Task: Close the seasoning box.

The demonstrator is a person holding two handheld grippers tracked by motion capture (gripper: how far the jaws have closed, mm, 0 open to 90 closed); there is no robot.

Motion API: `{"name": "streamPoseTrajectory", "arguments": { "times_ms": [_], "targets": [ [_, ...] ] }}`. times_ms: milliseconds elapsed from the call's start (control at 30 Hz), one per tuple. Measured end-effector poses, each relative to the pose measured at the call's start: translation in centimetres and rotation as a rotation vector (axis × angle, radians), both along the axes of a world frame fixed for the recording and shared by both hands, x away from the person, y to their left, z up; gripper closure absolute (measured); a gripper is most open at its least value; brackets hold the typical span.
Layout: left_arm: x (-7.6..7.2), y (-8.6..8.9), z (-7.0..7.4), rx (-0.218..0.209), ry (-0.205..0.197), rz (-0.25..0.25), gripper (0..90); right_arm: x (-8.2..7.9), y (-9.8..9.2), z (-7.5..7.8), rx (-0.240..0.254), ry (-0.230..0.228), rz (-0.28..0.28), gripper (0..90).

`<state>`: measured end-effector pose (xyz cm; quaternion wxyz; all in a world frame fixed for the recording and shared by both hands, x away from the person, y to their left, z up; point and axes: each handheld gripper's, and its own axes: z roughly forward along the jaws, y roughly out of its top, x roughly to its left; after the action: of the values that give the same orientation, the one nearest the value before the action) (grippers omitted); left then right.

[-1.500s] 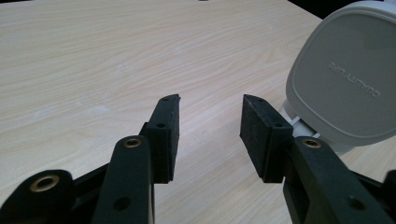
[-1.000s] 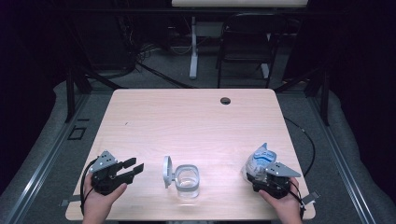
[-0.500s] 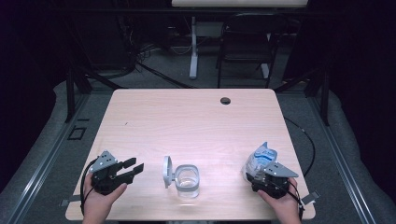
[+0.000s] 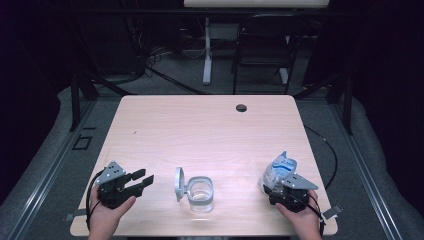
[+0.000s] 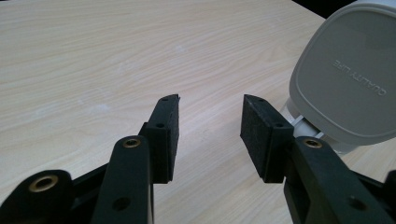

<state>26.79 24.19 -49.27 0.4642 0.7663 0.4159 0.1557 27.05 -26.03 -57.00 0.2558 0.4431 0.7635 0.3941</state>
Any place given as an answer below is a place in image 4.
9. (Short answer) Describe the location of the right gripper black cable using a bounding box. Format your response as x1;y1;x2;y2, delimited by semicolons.
289;192;327;238

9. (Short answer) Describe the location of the clear jar with grey lid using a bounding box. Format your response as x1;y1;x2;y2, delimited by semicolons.
174;166;215;214

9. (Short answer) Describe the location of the person's right hand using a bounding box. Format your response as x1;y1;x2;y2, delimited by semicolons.
274;189;323;236

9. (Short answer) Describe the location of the grey box under desk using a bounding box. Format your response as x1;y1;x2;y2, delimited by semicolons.
209;23;240;42

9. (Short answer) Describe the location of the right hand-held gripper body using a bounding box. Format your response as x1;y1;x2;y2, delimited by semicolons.
267;172;320;214

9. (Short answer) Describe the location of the thick black floor cable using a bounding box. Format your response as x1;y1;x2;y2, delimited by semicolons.
143;63;209;96

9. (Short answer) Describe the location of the thin black floor cable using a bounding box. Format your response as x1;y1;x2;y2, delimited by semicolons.
303;124;339;191

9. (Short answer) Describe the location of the short white desk leg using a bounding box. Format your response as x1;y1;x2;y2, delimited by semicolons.
278;34;290;85

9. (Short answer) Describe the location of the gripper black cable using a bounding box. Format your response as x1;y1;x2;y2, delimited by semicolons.
85;169;107;232
289;192;327;238

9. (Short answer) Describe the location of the tall white desk leg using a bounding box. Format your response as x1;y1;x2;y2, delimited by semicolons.
202;17;214;86

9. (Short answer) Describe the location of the person's left hand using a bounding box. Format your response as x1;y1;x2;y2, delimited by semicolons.
88;185;137;234

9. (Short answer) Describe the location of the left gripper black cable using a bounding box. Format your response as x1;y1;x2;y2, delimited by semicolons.
85;169;107;232

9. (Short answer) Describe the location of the black folding chair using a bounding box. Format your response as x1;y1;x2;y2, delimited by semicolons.
231;13;312;95

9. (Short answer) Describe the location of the grey table edge clip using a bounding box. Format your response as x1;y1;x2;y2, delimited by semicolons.
321;204;344;221

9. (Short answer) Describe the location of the white and blue plastic bag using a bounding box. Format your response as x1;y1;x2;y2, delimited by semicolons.
259;150;298;198

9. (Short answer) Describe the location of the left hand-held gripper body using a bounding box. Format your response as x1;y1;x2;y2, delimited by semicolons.
95;160;136;210

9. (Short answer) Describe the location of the black metal stand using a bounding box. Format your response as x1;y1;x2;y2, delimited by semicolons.
67;64;134;133
293;69;355;136

